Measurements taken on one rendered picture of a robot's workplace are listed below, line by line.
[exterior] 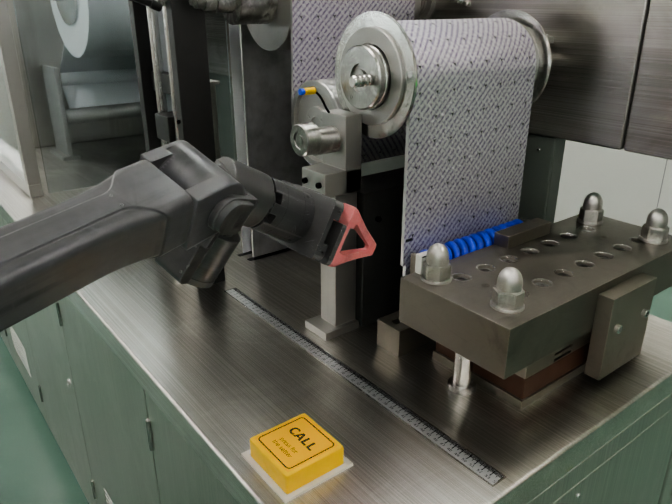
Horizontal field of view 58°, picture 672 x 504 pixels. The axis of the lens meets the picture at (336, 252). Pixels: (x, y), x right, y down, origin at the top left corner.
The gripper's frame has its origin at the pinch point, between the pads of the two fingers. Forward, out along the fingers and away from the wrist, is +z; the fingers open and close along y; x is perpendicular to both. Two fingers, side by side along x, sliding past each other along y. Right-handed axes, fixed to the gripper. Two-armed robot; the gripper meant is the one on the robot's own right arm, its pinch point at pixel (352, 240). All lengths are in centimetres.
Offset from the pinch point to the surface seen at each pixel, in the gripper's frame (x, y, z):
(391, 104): 16.4, -1.8, -1.2
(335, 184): 5.6, -7.1, 0.2
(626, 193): 78, -101, 272
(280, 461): -22.2, 11.2, -8.0
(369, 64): 19.5, -4.1, -4.7
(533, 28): 36.2, -1.6, 17.3
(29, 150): -11, -102, -8
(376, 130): 13.6, -4.8, 1.0
